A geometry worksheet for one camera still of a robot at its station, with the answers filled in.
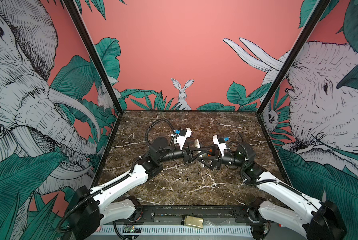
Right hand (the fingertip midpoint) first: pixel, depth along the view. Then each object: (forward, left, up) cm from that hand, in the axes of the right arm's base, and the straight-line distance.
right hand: (199, 155), depth 65 cm
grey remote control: (-1, +1, +4) cm, 4 cm away
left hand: (+1, -1, +5) cm, 5 cm away
